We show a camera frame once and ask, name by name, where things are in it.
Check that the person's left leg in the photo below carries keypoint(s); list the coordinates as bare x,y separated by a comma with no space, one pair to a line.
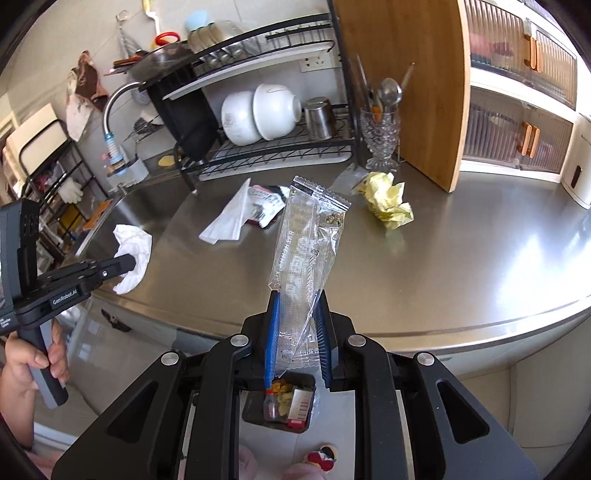
249,464

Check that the orange item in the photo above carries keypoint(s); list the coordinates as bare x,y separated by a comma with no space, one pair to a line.
98,214

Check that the black shelf rack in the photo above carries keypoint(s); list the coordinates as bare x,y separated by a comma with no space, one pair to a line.
87,171

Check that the small clear plastic packet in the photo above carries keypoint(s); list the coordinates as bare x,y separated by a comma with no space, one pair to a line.
348,177

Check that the black trash bin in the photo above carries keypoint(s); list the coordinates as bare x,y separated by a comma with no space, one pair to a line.
249,407

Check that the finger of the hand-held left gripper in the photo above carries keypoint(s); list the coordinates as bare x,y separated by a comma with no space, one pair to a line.
83,274

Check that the black and white wrapper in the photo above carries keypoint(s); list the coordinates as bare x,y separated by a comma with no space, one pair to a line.
265,203

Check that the grey hanging towel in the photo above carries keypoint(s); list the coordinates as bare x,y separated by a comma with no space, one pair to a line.
127,44

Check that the grey drip tray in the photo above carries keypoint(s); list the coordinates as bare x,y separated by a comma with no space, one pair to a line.
258,62

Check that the person's leg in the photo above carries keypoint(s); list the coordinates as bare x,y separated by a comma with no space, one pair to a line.
249,464
302,473

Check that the white ribbed door cabinet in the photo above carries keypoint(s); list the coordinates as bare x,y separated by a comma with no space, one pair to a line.
498,129

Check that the long clear plastic wrapper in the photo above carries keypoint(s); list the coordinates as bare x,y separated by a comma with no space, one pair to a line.
304,240

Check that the steel ladle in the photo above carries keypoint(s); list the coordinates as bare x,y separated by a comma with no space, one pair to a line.
390,90

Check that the white electric kettle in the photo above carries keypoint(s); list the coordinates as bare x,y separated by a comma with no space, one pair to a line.
577,157

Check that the yellow bottle brush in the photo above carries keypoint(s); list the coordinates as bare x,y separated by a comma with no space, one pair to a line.
148,9

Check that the white tissue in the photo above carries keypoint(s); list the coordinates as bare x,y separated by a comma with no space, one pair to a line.
134,244

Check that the small crumpled yellow paper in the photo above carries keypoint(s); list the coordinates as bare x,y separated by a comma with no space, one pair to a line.
383,198

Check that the steel cup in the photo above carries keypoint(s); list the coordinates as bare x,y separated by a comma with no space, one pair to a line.
318,120

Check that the glass utensil holder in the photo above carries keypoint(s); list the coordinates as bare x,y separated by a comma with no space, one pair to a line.
379,138

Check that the bundle of chopsticks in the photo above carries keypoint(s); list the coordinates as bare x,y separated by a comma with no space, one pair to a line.
364,83

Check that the red scissors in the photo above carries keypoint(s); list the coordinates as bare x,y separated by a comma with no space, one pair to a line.
167,37

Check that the steel sink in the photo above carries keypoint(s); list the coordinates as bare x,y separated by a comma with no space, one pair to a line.
143,207

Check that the black cloth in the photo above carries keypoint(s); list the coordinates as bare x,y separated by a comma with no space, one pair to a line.
184,110

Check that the steel faucet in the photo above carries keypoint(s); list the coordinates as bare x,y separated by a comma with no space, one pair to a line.
113,104

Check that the red patterned slipper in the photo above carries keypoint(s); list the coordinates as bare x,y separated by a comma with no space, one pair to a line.
322,457

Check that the person's left forearm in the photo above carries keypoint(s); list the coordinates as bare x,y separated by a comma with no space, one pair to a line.
16,417

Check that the folded white paper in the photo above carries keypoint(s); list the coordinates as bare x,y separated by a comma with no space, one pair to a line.
231,217

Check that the white glove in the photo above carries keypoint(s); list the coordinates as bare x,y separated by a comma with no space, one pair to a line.
70,190

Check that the blue faucet filter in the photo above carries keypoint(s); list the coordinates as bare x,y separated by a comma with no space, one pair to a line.
115,152

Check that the plain white bowl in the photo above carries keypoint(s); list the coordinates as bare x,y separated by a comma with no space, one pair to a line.
277,110

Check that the white drip tray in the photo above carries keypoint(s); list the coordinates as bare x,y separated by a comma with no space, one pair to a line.
295,161

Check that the white wall socket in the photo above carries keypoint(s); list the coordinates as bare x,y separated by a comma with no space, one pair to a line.
314,63

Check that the light blue silicone scrubber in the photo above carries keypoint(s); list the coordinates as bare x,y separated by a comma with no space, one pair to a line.
198,21

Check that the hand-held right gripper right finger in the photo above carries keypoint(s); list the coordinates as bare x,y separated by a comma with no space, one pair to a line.
323,341

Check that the bamboo cutting board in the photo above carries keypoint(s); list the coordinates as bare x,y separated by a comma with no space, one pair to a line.
415,92

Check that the yellow sponge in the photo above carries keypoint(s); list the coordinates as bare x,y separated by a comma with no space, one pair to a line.
167,161

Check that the metal wall hook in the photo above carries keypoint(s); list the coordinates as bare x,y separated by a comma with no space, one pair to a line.
122,16

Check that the cream appliance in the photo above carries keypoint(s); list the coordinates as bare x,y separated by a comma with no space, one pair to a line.
41,134

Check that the person's right leg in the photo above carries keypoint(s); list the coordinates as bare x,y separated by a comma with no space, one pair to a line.
302,473

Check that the person's left hand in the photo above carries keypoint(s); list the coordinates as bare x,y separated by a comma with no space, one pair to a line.
21,364

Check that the steel bowl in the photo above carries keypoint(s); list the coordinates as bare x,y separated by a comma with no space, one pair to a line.
216,37
205,39
195,41

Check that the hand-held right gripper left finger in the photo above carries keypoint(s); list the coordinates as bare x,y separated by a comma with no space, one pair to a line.
272,341

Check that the brown and white hanging cloth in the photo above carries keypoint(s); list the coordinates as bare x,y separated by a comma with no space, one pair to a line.
83,92

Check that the steel colander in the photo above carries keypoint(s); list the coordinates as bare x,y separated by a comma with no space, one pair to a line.
161,57

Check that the white cup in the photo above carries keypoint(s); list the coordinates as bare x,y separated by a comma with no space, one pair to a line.
136,170

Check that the thin straw brush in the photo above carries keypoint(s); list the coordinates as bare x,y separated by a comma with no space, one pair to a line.
406,77

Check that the white bowl with print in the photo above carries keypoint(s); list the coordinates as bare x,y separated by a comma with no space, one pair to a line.
238,120

